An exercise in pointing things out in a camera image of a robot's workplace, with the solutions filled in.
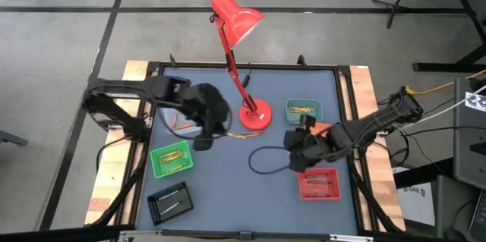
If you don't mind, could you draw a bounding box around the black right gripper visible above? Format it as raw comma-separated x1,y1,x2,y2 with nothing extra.
284,115,331,171

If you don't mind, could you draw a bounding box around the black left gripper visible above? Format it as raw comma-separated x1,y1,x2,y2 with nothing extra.
181,82,232,152

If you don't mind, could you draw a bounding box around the orange plastic bin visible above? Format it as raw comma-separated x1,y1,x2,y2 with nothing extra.
310,121,335,137

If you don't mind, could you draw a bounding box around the teal plastic bin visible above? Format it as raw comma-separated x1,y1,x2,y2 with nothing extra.
286,99,324,125

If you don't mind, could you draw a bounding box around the clear plastic bin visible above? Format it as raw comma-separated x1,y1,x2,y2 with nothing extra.
161,107,202,139

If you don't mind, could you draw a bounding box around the green plastic basket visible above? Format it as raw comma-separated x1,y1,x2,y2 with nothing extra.
150,140,194,180

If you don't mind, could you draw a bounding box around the red plastic basket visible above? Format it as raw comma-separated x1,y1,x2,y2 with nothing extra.
297,166,342,200

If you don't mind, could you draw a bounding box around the grey-blue table mat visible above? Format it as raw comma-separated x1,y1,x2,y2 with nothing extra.
135,67,360,235

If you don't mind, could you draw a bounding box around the black plastic basket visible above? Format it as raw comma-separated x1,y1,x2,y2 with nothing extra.
145,183,192,227

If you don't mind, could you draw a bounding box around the red desk lamp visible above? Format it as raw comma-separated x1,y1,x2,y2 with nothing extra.
210,0,273,132

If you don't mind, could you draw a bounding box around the white labelled box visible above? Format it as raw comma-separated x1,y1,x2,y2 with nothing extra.
394,181,437,227

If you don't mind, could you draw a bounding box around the grey cabinet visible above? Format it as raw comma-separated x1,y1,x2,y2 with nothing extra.
453,77,486,190

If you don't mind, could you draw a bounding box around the black white marker tag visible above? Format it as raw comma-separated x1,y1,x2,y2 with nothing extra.
465,91,486,113

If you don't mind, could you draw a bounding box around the black beam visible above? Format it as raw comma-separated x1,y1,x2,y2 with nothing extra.
0,225,126,242

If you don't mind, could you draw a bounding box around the grey chair leg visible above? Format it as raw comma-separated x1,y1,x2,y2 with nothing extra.
0,130,30,147

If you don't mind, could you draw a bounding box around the black keyboard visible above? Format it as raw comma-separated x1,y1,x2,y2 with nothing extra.
469,190,486,241

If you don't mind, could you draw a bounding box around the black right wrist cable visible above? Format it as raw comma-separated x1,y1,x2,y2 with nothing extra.
248,146,294,175

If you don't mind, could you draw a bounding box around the black aluminium table frame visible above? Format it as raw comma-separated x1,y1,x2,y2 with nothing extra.
87,58,406,242

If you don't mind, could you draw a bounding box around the black lamp cord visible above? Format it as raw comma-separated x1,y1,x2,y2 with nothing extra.
241,62,254,101

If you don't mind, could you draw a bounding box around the silver metal bracket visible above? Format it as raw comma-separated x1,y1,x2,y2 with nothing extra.
119,229,163,242
329,234,375,242

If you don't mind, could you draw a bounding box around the yellow cable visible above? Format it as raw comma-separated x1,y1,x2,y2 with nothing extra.
404,69,486,97

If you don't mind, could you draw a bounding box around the black desk frame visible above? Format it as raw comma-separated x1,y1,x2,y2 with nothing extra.
412,0,486,73

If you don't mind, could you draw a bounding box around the white cable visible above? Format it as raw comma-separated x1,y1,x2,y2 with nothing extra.
421,85,486,121

